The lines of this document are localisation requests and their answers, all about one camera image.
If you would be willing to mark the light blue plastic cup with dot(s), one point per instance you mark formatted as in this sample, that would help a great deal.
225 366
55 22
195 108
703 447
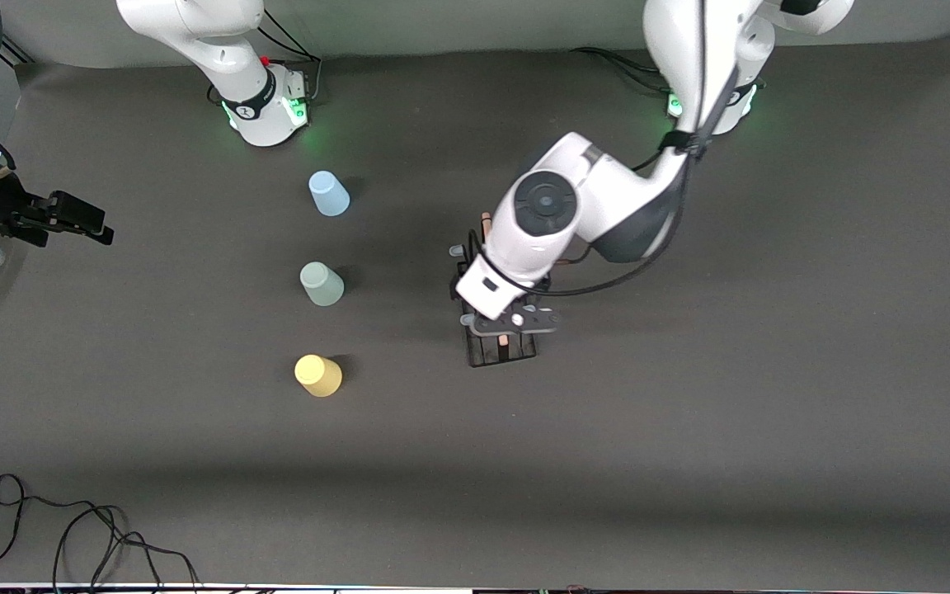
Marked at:
329 195

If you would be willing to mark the yellow plastic cup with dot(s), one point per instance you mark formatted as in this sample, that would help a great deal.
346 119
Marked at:
318 376

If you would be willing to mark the pale green plastic cup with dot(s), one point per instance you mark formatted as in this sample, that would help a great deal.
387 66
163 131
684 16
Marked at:
322 285

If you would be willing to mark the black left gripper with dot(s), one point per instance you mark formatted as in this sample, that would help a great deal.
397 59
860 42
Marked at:
454 290

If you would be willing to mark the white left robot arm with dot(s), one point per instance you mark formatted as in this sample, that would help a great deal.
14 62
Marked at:
599 190

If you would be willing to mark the dark grey table mat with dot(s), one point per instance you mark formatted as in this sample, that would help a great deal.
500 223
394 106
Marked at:
607 495

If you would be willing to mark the black frame rail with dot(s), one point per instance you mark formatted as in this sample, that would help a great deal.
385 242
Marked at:
17 54

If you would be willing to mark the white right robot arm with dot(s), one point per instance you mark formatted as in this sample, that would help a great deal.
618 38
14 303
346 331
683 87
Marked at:
228 49

